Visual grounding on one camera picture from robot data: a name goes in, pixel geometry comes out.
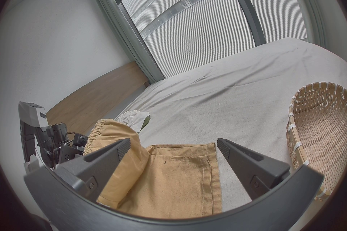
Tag window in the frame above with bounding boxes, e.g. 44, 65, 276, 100
104, 0, 309, 81

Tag white garment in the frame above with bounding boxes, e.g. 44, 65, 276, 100
115, 110, 150, 133

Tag tan drawstring shorts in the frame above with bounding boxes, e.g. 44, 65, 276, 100
83, 119, 223, 219

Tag green garment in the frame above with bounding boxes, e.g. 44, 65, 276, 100
138, 115, 151, 133

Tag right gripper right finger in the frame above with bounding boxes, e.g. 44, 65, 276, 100
217, 138, 291, 201

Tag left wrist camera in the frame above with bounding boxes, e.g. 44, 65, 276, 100
73, 132, 88, 147

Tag bed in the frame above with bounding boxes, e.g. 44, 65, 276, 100
45, 37, 347, 221

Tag round woven basket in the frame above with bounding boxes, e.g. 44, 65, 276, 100
286, 82, 347, 201

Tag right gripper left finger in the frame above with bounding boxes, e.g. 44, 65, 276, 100
55, 138, 131, 201

